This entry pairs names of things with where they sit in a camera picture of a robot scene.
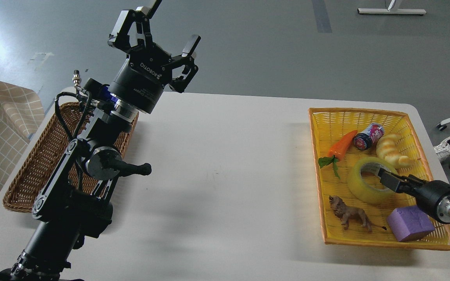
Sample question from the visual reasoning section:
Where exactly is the white sneaker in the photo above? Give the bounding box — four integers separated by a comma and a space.
433, 136, 450, 162

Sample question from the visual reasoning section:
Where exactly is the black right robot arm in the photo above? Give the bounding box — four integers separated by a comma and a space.
376, 163, 450, 224

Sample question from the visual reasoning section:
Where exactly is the brown wicker basket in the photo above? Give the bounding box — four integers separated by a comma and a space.
2, 102, 139, 212

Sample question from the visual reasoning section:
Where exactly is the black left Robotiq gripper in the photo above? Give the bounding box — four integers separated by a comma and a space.
108, 0, 202, 115

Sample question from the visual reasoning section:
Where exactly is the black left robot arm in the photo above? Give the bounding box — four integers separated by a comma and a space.
0, 0, 201, 281

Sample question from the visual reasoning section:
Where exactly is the white metal stand base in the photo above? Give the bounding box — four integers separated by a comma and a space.
357, 0, 427, 16

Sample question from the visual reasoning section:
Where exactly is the yellow tape roll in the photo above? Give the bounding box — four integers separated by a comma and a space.
348, 157, 398, 206

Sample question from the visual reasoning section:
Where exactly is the purple foam block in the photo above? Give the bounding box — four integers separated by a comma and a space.
386, 206, 435, 242

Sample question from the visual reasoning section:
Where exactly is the yellow woven basket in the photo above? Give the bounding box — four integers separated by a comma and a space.
309, 107, 450, 251

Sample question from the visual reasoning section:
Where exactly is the small purple drink can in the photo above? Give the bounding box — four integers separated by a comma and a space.
352, 123, 385, 151

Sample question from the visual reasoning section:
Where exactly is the brown toy lion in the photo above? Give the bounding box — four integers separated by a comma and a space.
328, 195, 387, 232

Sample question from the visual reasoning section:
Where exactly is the orange toy carrot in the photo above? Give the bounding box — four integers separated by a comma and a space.
317, 130, 357, 179

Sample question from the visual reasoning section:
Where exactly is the toy croissant bread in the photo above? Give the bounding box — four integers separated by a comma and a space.
376, 133, 414, 169

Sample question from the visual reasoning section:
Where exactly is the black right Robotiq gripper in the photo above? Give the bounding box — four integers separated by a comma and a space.
378, 168, 450, 224

